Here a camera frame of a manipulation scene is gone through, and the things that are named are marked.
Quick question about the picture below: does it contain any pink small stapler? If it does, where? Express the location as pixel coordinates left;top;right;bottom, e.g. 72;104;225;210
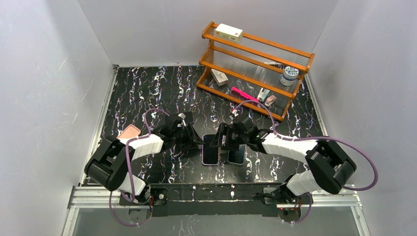
264;95;277;107

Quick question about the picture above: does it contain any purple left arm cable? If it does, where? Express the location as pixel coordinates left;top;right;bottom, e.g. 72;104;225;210
109;108;171;228

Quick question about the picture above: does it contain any black smartphone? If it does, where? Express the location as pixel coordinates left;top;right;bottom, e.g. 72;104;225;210
227;145;245;166

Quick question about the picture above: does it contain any blue white jar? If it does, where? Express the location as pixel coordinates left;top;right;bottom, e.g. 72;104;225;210
280;66;299;87

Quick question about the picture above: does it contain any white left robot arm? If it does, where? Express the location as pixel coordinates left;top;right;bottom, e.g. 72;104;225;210
84;112;204;201

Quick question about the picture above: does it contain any lilac phone case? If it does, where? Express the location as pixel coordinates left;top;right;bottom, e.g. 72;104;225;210
202;134;219;166

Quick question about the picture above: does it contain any pink cased phone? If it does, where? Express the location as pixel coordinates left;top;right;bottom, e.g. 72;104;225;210
117;124;141;140

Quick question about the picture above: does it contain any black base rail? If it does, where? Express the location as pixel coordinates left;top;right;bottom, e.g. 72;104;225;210
117;184;313;218

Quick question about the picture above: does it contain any light blue stapler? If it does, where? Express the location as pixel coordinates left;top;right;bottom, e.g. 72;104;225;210
257;88;270;102

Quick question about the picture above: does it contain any orange wooden shelf rack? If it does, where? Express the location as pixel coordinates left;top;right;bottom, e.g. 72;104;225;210
197;22;315;121

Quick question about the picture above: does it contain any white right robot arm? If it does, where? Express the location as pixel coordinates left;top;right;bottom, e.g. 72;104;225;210
209;115;357;198

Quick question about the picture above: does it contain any small grey box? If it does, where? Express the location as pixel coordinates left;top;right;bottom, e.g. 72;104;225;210
210;69;228;87

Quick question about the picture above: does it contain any white cardboard box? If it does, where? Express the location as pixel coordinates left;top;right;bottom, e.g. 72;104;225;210
214;24;243;43

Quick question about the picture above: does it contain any pink comb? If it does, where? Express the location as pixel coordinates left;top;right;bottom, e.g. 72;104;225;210
231;87;259;102

